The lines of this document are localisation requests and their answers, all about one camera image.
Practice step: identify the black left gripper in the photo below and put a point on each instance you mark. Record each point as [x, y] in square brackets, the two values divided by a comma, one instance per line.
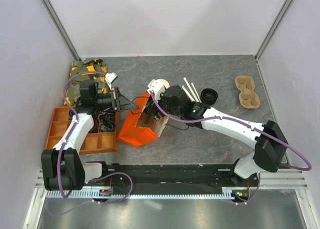
[121, 102]

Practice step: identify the orange paper bag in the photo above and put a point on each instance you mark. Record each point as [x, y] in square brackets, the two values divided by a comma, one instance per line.
[139, 128]

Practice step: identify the stack of paper cups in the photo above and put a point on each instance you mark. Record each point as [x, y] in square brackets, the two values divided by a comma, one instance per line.
[164, 82]

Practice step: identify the camouflage folded cloth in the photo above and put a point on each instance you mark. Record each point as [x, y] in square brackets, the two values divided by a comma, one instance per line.
[78, 66]

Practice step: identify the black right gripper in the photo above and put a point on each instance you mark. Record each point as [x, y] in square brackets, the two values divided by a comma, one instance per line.
[152, 108]

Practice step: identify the orange wooden compartment tray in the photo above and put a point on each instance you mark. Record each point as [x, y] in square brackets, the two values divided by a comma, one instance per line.
[94, 143]

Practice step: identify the aluminium cable duct rail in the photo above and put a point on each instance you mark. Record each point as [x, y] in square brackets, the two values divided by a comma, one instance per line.
[90, 193]

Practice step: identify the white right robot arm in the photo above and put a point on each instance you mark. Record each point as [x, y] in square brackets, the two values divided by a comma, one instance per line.
[266, 139]

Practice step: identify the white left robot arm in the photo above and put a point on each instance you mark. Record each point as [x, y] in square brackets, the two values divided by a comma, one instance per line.
[62, 168]

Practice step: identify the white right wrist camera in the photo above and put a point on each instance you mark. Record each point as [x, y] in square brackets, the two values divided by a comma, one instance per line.
[156, 89]

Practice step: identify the stack of black lids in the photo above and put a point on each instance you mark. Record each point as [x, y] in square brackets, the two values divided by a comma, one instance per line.
[208, 96]

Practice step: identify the white wrapped straw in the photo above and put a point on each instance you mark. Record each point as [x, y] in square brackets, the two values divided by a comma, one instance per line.
[187, 93]
[196, 92]
[190, 89]

